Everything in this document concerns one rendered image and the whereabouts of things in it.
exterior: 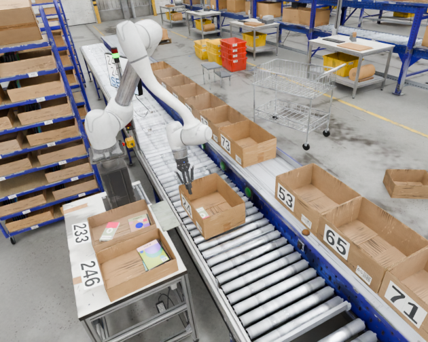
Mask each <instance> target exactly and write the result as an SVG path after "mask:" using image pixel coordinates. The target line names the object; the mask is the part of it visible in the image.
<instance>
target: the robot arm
mask: <svg viewBox="0 0 428 342"><path fill-rule="evenodd" d="M116 32H117V36H118V41H119V43H120V46H121V48H122V50H123V52H124V54H125V56H126V57H127V59H128V60H127V63H126V66H125V69H124V72H123V75H122V79H121V82H120V85H119V88H118V91H117V94H116V96H114V97H112V98H111V100H110V101H109V103H108V105H107V106H106V108H105V110H102V109H95V110H92V111H90V112H88V114H87V115H86V118H85V128H86V133H87V135H88V139H89V141H90V144H91V145H92V146H91V149H92V152H93V161H98V160H100V159H103V158H106V159H107V160H108V159H111V156H114V155H121V154H122V150H120V146H119V141H118V140H116V139H115V137H116V136H117V134H118V131H120V130H121V129H122V128H124V127H125V126H126V125H127V124H128V123H129V122H130V121H131V120H132V118H133V115H134V109H133V108H134V107H133V104H132V102H131V101H132V98H133V96H134V94H135V90H136V88H137V85H138V83H139V80H140V78H141V80H142V81H143V83H144V84H145V85H146V86H147V88H148V89H149V90H150V91H151V92H152V93H153V94H155V95H156V96H157V97H158V98H159V99H161V100H162V101H164V102H165V103H166V104H167V105H168V106H170V107H171V108H172V109H174V110H175V111H176V112H178V114H180V116H181V117H182V118H183V121H184V126H182V125H181V124H180V123H179V122H178V121H173V122H170V123H168V124H167V125H166V136H167V139H168V143H169V145H170V147H171V150H172V152H173V157H174V158H175V161H176V164H177V169H176V170H175V171H174V173H175V174H176V175H177V176H178V178H179V180H180V182H181V184H182V185H185V188H186V189H187V190H188V193H189V194H190V195H191V194H192V190H191V188H192V182H193V181H194V166H193V165H190V163H189V160H188V157H187V155H188V150H187V147H186V146H187V145H191V146H193V145H201V144H204V143H207V142H208V141H209V140H210V139H211V137H212V130H211V128H210V127H208V126H207V125H204V124H203V123H201V122H200V120H197V119H195V118H194V116H193V115H192V113H191V112H190V110H189V109H188V108H187V107H186V106H185V105H184V104H183V103H182V102H180V101H179V100H178V99H176V98H175V97H174V96H173V95H172V94H171V93H170V92H168V91H167V90H166V89H165V88H163V87H162V86H161V85H160V84H159V83H158V82H157V80H156V78H155V77H154V74H153V72H152V69H151V65H150V63H149V57H150V56H151V55H152V54H153V52H154V50H155V49H156V48H157V46H158V44H159V43H160V41H161V39H162V28H161V26H160V25H159V24H158V23H157V22H154V21H153V20H141V21H139V22H136V23H133V22H131V21H129V20H125V21H123V22H121V23H119V24H118V25H117V28H116ZM189 168H191V180H190V175H189V171H188V170H189ZM178 170H179V171H180V172H181V173H182V176H183V180H182V178H181V177H180V175H179V173H178V172H179V171H178ZM185 172H186V175H187V178H188V183H187V181H186V177H185Z"/></svg>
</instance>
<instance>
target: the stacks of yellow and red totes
mask: <svg viewBox="0 0 428 342"><path fill-rule="evenodd" d="M194 43H195V45H194V47H195V52H196V56H197V57H199V58H200V59H201V60H206V59H208V60H209V62H216V63H217V64H219V65H222V67H224V68H226V69H228V70H229V71H231V72H235V71H241V70H245V69H246V61H247V57H246V53H247V52H246V48H247V46H246V41H245V40H242V39H239V38H237V37H232V38H227V39H213V40H210V39H201V40H196V41H194Z"/></svg>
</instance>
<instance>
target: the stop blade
mask: <svg viewBox="0 0 428 342"><path fill-rule="evenodd" d="M273 231H274V229H271V230H270V231H267V232H265V233H262V234H260V235H257V236H255V237H253V238H250V239H248V240H245V241H244V242H241V243H239V244H236V245H233V246H231V247H229V248H226V249H224V250H221V251H219V252H216V253H215V254H212V255H210V256H207V259H209V258H211V257H214V256H217V255H219V254H221V253H223V252H226V251H228V250H231V249H233V248H236V247H237V246H240V245H242V244H245V243H247V242H250V241H252V240H254V239H257V238H259V237H262V236H263V235H266V234H268V233H271V232H273Z"/></svg>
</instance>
